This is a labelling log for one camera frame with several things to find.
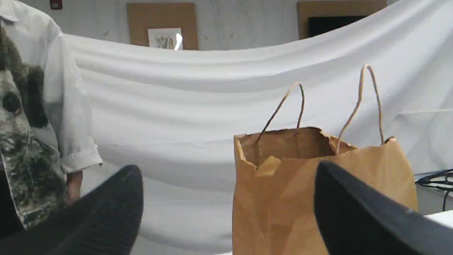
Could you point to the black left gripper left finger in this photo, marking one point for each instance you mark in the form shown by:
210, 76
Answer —
104, 222

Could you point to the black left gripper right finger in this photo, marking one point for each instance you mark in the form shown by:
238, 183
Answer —
356, 219

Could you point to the brown paper bag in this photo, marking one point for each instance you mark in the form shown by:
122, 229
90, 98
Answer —
273, 202

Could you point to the person's hand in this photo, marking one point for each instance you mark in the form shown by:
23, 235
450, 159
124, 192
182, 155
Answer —
73, 183

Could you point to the person's camouflage shirt torso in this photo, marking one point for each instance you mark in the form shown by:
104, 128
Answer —
46, 118

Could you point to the white backdrop cloth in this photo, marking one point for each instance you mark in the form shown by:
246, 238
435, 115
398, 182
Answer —
174, 113

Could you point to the cardboard panel with black screen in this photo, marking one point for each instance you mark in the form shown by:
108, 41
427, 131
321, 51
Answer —
333, 9

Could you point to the cardboard panel with picture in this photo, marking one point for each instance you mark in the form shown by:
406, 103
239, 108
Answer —
161, 15

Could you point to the red wall fixture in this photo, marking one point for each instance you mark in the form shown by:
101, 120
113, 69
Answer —
56, 4

